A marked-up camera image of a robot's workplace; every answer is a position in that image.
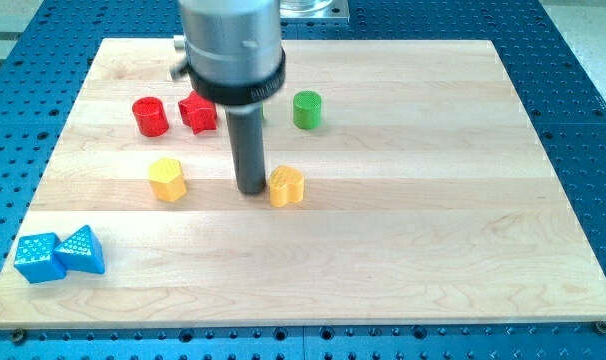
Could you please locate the metal base plate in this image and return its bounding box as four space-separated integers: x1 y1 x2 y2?
280 0 350 23

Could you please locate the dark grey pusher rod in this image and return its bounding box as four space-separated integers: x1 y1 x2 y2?
225 103 265 195

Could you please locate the blue triangle block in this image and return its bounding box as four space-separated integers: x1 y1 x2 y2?
54 225 106 274

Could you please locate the blue cube block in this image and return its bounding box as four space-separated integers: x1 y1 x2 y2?
14 232 67 284

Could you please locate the wooden board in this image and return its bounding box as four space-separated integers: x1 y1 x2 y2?
0 38 606 329

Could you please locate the red cylinder block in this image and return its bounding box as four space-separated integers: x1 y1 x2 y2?
132 97 169 137

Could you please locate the yellow heart block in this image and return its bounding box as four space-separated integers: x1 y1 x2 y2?
268 166 305 207

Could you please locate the green cylinder block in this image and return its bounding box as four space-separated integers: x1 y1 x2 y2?
293 90 322 130

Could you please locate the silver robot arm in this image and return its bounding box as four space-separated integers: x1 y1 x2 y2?
170 0 286 195

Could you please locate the yellow hexagon block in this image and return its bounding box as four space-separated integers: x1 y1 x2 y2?
148 157 187 202

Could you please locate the red star block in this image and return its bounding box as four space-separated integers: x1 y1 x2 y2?
178 91 217 134

